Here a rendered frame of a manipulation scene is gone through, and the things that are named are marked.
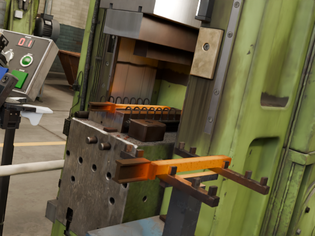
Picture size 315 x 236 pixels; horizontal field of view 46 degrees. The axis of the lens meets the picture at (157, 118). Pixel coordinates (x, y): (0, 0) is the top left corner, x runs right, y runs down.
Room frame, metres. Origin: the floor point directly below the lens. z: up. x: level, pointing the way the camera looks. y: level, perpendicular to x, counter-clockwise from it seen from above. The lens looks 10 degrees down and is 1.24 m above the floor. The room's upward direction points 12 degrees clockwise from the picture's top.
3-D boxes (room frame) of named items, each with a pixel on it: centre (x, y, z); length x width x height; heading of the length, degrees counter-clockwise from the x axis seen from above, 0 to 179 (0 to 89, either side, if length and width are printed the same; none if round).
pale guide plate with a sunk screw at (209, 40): (1.34, -0.12, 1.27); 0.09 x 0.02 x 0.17; 50
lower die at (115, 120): (1.60, 0.07, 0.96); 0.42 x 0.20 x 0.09; 140
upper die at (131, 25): (1.60, 0.07, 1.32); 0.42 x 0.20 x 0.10; 140
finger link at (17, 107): (1.10, 0.41, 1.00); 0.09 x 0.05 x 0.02; 104
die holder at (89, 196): (1.58, 0.02, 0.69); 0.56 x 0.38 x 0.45; 140
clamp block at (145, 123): (1.37, 0.03, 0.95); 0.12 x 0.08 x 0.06; 140
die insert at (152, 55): (1.62, 0.02, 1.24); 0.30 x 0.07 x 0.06; 140
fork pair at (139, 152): (1.01, -0.03, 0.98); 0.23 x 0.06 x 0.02; 135
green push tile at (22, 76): (1.59, 0.62, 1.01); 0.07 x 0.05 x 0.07; 75
